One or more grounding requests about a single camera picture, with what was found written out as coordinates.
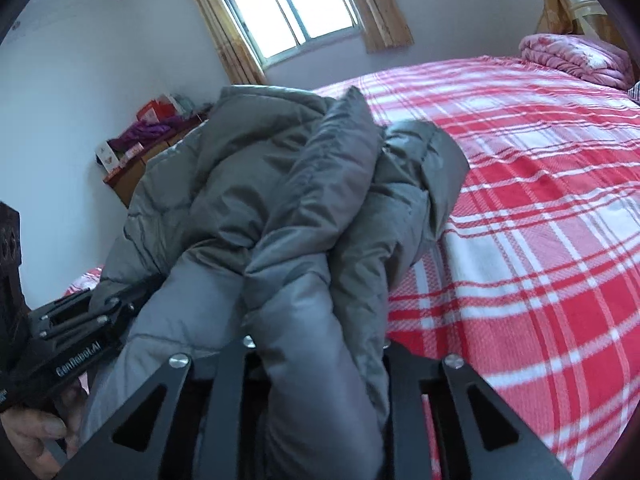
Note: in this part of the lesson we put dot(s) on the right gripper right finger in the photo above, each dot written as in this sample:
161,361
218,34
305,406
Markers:
446,403

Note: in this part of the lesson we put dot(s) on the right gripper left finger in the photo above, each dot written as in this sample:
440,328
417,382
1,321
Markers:
193,419

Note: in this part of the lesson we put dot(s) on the grey puffer jacket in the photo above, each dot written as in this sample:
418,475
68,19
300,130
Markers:
287,217

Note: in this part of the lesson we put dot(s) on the person left hand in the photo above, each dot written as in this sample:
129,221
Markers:
28,429

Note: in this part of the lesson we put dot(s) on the red plaid bed sheet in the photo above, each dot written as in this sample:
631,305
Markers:
536,276

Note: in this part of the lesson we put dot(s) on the wooden desk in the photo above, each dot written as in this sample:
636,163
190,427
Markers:
124,179

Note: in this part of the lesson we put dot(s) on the white red box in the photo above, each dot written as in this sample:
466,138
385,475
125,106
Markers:
107,157

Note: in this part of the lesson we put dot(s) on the purple garment on desk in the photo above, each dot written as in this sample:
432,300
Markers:
145,133

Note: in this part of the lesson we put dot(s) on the red gift bag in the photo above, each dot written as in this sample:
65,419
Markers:
158,110

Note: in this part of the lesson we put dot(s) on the left beige curtain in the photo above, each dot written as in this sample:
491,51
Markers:
234,51

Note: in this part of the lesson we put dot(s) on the beige curtain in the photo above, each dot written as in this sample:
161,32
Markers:
234,51
383,24

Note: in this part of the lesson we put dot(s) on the striped pillow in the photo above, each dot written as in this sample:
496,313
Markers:
634,92

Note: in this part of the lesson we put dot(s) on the pink folded blanket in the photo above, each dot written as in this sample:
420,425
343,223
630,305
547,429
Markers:
588,59

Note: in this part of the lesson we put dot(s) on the right beige curtain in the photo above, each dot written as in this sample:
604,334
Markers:
383,24

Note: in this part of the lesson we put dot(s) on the window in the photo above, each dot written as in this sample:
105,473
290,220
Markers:
278,29

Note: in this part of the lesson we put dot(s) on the cream chair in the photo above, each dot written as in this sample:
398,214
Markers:
591,20

